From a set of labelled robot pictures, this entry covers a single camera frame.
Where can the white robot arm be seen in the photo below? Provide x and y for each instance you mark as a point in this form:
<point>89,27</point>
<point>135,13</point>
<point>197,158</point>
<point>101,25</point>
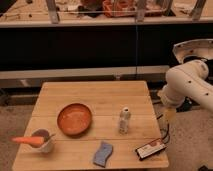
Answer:
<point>188,78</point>

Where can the clear plastic bottle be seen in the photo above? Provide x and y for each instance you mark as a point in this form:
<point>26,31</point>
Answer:
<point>124,118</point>

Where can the wooden table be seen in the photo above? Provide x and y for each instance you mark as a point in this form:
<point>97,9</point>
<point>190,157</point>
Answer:
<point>106,99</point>

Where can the orange wooden bowl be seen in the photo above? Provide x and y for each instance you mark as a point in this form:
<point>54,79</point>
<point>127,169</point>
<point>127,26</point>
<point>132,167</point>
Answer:
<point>74,119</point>

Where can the blue sponge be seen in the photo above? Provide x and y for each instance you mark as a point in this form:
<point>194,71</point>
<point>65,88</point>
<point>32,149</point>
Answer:
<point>102,154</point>

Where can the orange crate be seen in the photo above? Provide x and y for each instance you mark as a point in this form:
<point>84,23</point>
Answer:
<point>118,8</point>

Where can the white cup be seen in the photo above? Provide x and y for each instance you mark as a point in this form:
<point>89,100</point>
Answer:
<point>48,145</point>

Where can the orange carrot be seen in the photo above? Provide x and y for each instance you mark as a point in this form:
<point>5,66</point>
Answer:
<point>35,141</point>

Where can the grey metal rail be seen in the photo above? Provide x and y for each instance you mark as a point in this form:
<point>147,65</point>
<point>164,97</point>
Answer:
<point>53,73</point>

